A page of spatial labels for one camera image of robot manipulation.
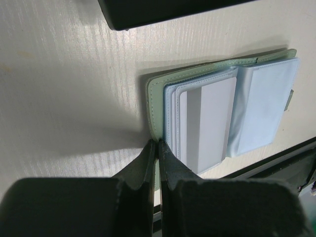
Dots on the green leather card holder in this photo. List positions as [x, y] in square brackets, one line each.
[262, 94]

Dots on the black plastic card box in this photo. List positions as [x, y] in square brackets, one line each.
[128, 14]

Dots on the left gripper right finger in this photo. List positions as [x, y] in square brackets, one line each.
[196, 207]

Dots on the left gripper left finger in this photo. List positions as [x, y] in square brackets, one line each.
[119, 206]

